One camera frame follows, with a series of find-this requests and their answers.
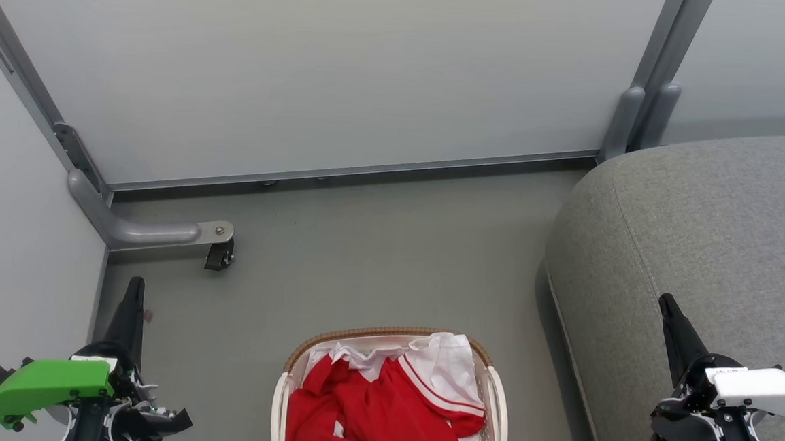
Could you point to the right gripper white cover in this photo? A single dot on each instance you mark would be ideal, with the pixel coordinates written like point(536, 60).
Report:
point(763, 392)

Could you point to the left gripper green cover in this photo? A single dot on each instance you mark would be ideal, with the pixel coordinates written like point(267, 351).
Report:
point(48, 383)

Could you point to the red shorts white trim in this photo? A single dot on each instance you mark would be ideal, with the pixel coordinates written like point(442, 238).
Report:
point(346, 425)

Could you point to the red and white jersey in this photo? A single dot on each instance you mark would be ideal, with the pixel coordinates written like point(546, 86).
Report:
point(439, 377)

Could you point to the grey fabric sofa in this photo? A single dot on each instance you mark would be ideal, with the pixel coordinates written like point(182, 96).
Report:
point(705, 226)

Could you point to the black caster wheel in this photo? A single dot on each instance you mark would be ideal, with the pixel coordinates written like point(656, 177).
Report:
point(219, 256)

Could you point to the grey curved partition foot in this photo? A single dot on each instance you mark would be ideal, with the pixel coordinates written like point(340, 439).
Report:
point(140, 231)

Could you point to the white laundry basket wicker rim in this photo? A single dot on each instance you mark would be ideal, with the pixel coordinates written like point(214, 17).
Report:
point(498, 404)

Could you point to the grey upright partition foot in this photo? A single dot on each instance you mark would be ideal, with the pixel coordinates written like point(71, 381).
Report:
point(659, 117)
point(622, 125)

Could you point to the grey partition bottom rail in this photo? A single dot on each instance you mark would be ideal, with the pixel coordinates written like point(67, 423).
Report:
point(368, 170)

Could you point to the grey double partition post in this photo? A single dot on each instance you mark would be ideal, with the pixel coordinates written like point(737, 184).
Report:
point(669, 40)

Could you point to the grey partition frame post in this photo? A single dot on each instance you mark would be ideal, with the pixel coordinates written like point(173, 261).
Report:
point(26, 82)

